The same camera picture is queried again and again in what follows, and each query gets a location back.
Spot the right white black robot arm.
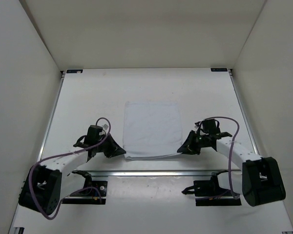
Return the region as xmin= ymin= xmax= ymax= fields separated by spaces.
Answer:
xmin=177 ymin=131 xmax=286 ymax=207

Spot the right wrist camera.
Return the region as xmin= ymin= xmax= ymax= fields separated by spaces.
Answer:
xmin=195 ymin=118 xmax=232 ymax=139

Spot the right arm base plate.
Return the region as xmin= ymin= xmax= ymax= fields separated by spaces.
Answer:
xmin=181 ymin=170 xmax=242 ymax=207

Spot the left blue table label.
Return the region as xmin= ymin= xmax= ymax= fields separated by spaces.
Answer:
xmin=66 ymin=69 xmax=83 ymax=74

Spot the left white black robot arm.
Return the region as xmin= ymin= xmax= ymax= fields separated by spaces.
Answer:
xmin=18 ymin=134 xmax=126 ymax=220

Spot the blue table label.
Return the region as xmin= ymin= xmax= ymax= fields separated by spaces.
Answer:
xmin=66 ymin=69 xmax=83 ymax=74
xmin=210 ymin=68 xmax=228 ymax=72

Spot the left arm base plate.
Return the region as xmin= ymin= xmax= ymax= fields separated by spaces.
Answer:
xmin=63 ymin=170 xmax=108 ymax=205

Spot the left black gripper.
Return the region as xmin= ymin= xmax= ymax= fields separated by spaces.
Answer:
xmin=96 ymin=133 xmax=126 ymax=158

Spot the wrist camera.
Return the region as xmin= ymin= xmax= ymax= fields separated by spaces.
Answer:
xmin=73 ymin=125 xmax=108 ymax=149
xmin=195 ymin=118 xmax=232 ymax=139

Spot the right blue table label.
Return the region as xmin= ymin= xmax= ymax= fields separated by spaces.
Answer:
xmin=210 ymin=68 xmax=228 ymax=72

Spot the white skirt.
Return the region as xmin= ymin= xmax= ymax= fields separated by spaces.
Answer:
xmin=123 ymin=101 xmax=183 ymax=160

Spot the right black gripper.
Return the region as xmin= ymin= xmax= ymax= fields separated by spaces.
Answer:
xmin=177 ymin=130 xmax=209 ymax=155

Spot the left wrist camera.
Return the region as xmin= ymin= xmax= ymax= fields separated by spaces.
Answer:
xmin=73 ymin=125 xmax=108 ymax=149

